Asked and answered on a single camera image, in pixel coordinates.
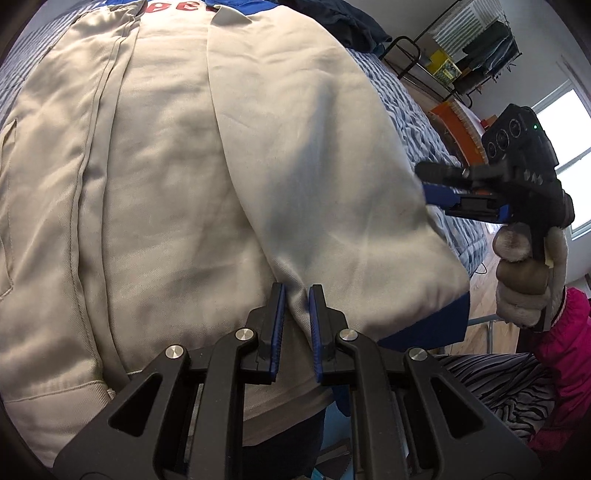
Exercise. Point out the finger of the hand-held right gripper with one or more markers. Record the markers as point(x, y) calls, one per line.
point(438, 171)
point(438, 194)

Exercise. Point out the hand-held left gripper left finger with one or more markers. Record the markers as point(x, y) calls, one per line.
point(277, 323)

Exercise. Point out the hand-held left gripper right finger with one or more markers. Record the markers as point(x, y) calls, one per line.
point(315, 332)

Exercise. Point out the beige and blue work jacket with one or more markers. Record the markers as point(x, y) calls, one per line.
point(184, 184)

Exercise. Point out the person's right forearm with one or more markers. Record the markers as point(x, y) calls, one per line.
point(572, 360)

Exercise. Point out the black metal clothes rack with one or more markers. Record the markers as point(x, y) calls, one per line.
point(406, 38)

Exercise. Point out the person's right hand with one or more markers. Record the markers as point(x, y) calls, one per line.
point(517, 277)

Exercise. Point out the orange basket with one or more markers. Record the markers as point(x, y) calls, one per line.
point(455, 127)

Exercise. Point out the window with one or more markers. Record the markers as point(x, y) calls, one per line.
point(568, 124)

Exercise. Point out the yellow box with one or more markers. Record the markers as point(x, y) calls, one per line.
point(443, 67)

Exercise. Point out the dark hanging garment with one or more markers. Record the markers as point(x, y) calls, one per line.
point(489, 46)

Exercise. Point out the striped hanging cloth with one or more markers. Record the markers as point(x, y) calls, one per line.
point(466, 21)

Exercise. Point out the dark blue garment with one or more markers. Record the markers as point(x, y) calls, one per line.
point(341, 23)

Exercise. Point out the zebra striped cloth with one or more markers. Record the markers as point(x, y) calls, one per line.
point(498, 383)

